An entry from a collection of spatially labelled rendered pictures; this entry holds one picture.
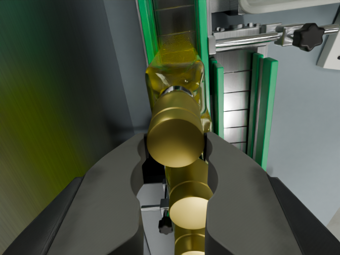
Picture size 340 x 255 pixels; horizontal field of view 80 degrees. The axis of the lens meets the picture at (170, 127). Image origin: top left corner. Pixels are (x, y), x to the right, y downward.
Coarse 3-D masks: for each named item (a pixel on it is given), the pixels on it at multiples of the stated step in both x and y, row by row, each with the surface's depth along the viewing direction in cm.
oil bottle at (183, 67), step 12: (168, 48) 30; (180, 48) 28; (192, 48) 26; (156, 60) 21; (168, 60) 20; (180, 60) 19; (192, 60) 19; (156, 72) 18; (168, 72) 17; (180, 72) 17; (192, 72) 17; (204, 72) 18; (156, 84) 17; (168, 84) 17; (180, 84) 17; (192, 84) 17; (204, 84) 18; (156, 96) 18; (204, 96) 18; (204, 108) 19
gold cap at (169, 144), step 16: (176, 96) 14; (160, 112) 12; (176, 112) 11; (192, 112) 12; (160, 128) 11; (176, 128) 11; (192, 128) 11; (160, 144) 12; (176, 144) 12; (192, 144) 12; (160, 160) 12; (176, 160) 12; (192, 160) 12
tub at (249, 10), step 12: (240, 0) 35; (252, 0) 41; (264, 0) 41; (276, 0) 41; (288, 0) 38; (300, 0) 35; (312, 0) 35; (324, 0) 35; (336, 0) 35; (252, 12) 36; (264, 12) 36
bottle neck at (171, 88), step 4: (168, 88) 17; (172, 88) 17; (176, 88) 16; (180, 88) 16; (184, 88) 17; (164, 92) 17; (168, 92) 16; (184, 92) 16; (188, 92) 17; (160, 96) 17; (192, 96) 17
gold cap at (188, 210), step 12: (180, 168) 16; (192, 168) 16; (204, 168) 16; (180, 180) 15; (192, 180) 15; (204, 180) 15; (180, 192) 14; (192, 192) 14; (204, 192) 14; (180, 204) 14; (192, 204) 14; (204, 204) 14; (180, 216) 14; (192, 216) 14; (204, 216) 14; (192, 228) 15
